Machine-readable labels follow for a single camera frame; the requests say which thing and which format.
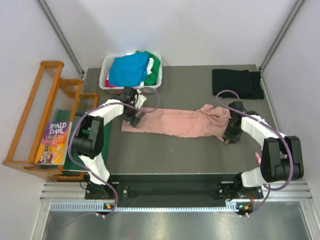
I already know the pink t shirt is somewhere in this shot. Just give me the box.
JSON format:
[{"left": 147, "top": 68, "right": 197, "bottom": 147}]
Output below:
[{"left": 121, "top": 104, "right": 231, "bottom": 141}]

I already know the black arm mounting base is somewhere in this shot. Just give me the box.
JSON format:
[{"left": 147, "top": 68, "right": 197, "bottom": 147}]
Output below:
[{"left": 84, "top": 174, "right": 263, "bottom": 202}]

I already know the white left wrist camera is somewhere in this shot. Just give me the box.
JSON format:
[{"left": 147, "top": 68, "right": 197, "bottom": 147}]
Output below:
[{"left": 134, "top": 94, "right": 147, "bottom": 109}]

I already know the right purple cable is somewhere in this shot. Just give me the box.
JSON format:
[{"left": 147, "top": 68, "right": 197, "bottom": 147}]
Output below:
[{"left": 215, "top": 89, "right": 296, "bottom": 217}]

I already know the Roald Dahl book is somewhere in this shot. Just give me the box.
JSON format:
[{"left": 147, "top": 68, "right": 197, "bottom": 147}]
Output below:
[{"left": 34, "top": 121, "right": 73, "bottom": 166}]

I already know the green book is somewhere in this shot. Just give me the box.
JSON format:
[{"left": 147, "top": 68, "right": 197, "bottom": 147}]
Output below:
[{"left": 53, "top": 109, "right": 111, "bottom": 172}]

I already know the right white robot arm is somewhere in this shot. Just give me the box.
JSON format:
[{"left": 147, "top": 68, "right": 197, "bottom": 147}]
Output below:
[{"left": 223, "top": 101, "right": 304, "bottom": 198}]

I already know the blue t shirt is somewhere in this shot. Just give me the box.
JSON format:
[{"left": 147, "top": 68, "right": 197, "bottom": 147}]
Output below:
[{"left": 108, "top": 52, "right": 149, "bottom": 87}]

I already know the purple cable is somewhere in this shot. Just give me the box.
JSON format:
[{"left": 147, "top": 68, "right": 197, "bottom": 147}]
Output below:
[
  {"left": 67, "top": 88, "right": 161, "bottom": 217},
  {"left": 215, "top": 89, "right": 296, "bottom": 217}
]

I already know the white plastic laundry basket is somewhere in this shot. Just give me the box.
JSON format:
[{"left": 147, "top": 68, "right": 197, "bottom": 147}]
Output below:
[{"left": 99, "top": 51, "right": 163, "bottom": 94}]

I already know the red t shirt in basket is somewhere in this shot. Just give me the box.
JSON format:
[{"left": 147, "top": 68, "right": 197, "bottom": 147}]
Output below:
[{"left": 104, "top": 78, "right": 116, "bottom": 88}]

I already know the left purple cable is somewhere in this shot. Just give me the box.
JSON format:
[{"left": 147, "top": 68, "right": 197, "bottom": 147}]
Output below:
[{"left": 67, "top": 88, "right": 161, "bottom": 217}]

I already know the pink small object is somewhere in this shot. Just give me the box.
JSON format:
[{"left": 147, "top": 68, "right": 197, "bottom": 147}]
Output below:
[{"left": 254, "top": 152, "right": 262, "bottom": 166}]

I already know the folded black t shirt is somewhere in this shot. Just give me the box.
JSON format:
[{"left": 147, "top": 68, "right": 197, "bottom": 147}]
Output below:
[{"left": 211, "top": 69, "right": 265, "bottom": 100}]

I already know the green t shirt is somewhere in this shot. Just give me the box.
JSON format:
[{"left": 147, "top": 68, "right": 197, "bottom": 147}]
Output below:
[{"left": 144, "top": 51, "right": 161, "bottom": 86}]

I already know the wooden rack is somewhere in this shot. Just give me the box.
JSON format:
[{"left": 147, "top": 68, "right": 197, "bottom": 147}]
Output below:
[{"left": 3, "top": 60, "right": 99, "bottom": 182}]

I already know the grey slotted cable duct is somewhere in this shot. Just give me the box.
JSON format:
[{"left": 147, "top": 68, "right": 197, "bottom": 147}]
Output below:
[{"left": 50, "top": 202, "right": 250, "bottom": 213}]

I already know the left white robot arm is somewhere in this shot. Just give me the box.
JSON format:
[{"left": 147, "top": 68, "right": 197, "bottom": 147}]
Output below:
[{"left": 69, "top": 86, "right": 147, "bottom": 199}]

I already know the white t shirt in basket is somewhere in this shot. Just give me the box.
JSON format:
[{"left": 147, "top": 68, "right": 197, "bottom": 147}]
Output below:
[{"left": 139, "top": 57, "right": 157, "bottom": 87}]

